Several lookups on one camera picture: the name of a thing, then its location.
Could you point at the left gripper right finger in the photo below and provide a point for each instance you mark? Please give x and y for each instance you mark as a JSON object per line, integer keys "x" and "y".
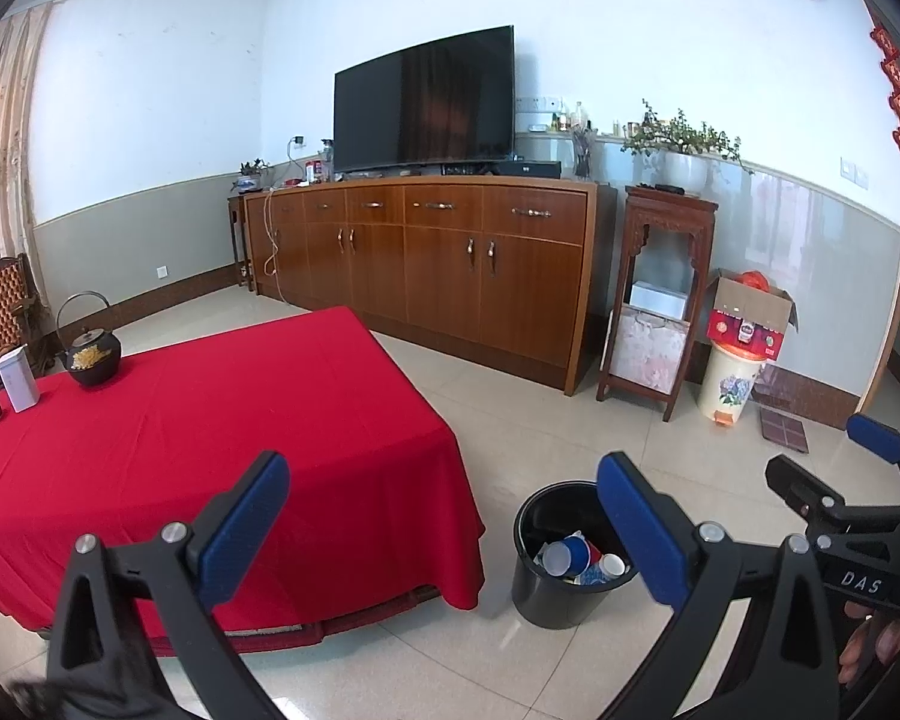
{"x": 784, "y": 662}

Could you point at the beige patterned curtain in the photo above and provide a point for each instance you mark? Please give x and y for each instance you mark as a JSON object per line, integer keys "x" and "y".
{"x": 21, "y": 36}

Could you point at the black cast iron teapot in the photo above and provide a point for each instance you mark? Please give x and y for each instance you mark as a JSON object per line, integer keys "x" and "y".
{"x": 93, "y": 358}

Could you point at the white board in stand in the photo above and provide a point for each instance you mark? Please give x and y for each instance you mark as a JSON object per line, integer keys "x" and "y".
{"x": 660, "y": 301}

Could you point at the dark wooden side stand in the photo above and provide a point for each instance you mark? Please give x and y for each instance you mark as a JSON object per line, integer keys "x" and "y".
{"x": 651, "y": 334}

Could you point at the brown floor tile sample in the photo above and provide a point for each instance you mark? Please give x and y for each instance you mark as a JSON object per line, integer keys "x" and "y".
{"x": 783, "y": 430}

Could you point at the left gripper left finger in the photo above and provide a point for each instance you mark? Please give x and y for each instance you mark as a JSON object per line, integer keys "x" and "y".
{"x": 101, "y": 663}

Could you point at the red paper cup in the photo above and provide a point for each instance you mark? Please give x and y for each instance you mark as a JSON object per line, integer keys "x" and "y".
{"x": 612, "y": 566}

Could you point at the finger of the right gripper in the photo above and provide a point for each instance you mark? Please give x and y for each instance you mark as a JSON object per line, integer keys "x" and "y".
{"x": 876, "y": 437}
{"x": 820, "y": 506}

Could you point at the white tin box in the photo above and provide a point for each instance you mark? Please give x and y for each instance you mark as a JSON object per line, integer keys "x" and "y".
{"x": 18, "y": 379}

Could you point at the black trash bin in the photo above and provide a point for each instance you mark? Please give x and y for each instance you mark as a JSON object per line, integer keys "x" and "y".
{"x": 550, "y": 514}

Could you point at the green potted plant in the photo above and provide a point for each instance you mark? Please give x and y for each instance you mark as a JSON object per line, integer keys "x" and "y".
{"x": 678, "y": 135}

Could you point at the wooden lattice bench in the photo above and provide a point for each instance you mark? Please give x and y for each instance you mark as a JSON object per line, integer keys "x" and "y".
{"x": 21, "y": 312}

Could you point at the red cardboard gift box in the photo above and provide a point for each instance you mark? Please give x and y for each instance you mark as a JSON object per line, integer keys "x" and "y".
{"x": 749, "y": 315}

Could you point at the blue paper cup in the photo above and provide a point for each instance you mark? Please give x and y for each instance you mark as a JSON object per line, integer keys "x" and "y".
{"x": 566, "y": 558}

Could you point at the person right hand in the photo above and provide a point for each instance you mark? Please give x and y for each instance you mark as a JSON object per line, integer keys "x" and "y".
{"x": 875, "y": 639}

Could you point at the wooden sideboard cabinet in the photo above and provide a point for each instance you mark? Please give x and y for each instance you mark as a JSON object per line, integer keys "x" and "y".
{"x": 494, "y": 270}

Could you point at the red tablecloth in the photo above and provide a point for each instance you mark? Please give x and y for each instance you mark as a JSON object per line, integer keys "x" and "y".
{"x": 380, "y": 503}

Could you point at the cream floral pedal bin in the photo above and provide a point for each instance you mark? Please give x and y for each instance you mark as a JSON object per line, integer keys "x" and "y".
{"x": 730, "y": 375}

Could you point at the black flat television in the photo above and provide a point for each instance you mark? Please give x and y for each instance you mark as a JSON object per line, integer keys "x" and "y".
{"x": 448, "y": 101}

